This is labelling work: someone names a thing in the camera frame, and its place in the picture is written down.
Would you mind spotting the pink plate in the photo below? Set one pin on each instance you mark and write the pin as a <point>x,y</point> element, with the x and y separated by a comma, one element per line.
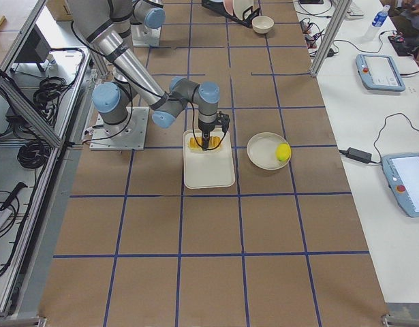
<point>228,6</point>

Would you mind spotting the cream plate with lemon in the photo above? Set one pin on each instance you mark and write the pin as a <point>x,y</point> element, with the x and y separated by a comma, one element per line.
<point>261,150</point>

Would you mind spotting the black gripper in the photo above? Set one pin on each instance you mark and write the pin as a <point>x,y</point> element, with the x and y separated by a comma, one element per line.
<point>206,130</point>

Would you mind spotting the aluminium frame post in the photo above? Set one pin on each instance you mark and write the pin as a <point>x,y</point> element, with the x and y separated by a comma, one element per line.
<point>329,36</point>

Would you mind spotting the cardboard box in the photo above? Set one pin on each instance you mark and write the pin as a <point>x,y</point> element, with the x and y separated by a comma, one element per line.
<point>59,10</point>

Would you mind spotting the teach pendant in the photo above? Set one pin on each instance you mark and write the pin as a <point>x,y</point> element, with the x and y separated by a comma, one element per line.
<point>402,174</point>
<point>379,73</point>

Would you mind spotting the far teach pendant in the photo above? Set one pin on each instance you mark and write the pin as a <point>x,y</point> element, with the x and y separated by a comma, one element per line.
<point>379,73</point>

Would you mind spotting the cream bowl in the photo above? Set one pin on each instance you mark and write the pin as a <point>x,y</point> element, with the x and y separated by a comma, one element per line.
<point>262,24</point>

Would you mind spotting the near teach pendant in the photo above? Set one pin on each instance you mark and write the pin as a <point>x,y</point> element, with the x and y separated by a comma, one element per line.
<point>402,174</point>

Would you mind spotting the black power adapter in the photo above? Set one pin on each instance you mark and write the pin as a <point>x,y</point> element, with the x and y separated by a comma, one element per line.
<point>359,155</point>

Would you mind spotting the white rectangular tray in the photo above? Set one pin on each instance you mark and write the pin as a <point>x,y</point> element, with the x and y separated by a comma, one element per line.
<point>207,169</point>

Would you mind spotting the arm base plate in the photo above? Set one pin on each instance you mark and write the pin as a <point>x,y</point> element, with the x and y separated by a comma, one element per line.
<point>146,35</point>
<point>128,135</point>

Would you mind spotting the black dish rack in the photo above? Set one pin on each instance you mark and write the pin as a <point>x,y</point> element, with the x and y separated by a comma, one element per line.
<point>217,7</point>

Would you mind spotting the cream plate in rack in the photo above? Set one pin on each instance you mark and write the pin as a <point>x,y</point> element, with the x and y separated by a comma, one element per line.
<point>242,8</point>

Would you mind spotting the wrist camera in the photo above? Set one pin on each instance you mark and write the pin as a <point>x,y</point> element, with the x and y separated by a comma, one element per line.
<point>223,120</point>

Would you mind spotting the yellow lemon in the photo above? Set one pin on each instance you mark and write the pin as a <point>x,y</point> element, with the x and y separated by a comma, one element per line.
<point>283,152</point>

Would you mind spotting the orange striped bread roll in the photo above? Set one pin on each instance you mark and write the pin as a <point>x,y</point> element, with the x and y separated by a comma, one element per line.
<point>196,144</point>

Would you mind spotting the plastic water bottle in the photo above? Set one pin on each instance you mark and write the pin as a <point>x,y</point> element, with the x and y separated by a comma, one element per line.
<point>376,23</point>

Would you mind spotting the black monitor on side bench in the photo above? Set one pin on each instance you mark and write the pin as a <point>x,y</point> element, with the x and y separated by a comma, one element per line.
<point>35,49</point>

